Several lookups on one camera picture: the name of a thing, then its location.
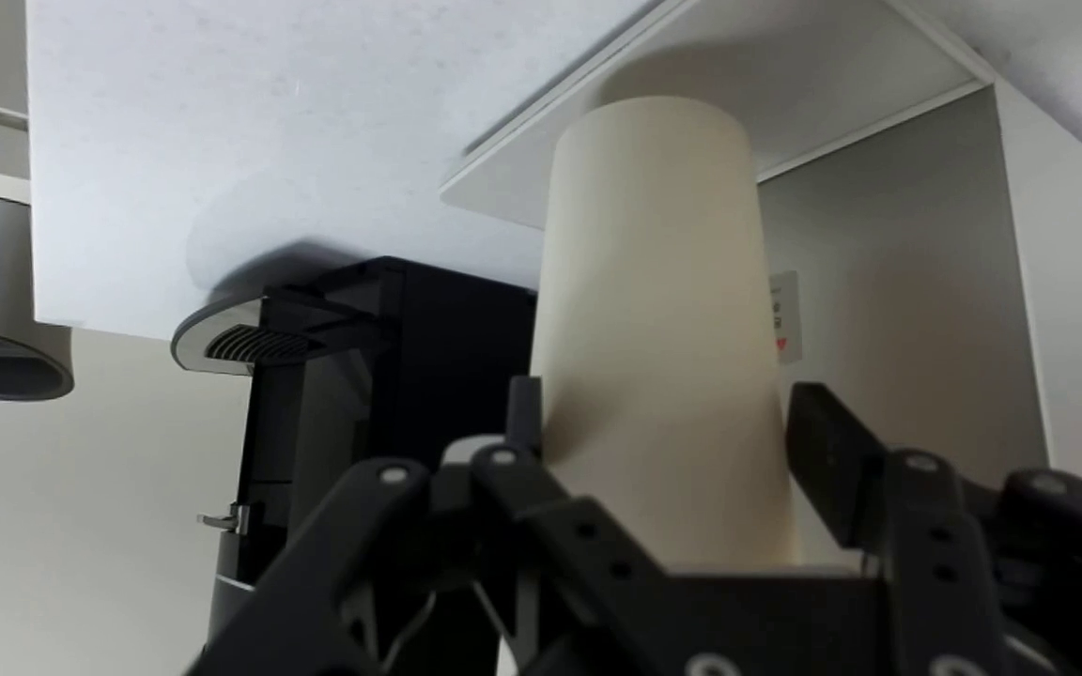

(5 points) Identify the white paper cup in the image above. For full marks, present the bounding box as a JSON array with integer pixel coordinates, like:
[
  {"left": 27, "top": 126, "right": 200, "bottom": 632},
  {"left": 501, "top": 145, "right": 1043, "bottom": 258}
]
[{"left": 532, "top": 98, "right": 797, "bottom": 570}]

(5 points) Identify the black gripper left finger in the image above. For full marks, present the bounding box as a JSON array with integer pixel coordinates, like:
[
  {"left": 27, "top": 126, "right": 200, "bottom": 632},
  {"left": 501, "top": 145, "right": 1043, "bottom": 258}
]
[{"left": 188, "top": 375, "right": 742, "bottom": 676}]

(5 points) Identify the white metal shelf stand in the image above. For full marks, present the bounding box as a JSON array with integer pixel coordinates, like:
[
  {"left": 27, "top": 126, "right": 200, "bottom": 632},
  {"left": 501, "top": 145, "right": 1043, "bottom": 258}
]
[{"left": 438, "top": 0, "right": 1082, "bottom": 531}]

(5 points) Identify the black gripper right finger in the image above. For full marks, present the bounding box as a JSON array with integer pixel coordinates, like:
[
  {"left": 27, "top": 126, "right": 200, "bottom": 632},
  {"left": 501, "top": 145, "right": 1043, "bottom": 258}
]
[{"left": 784, "top": 382, "right": 1082, "bottom": 676}]

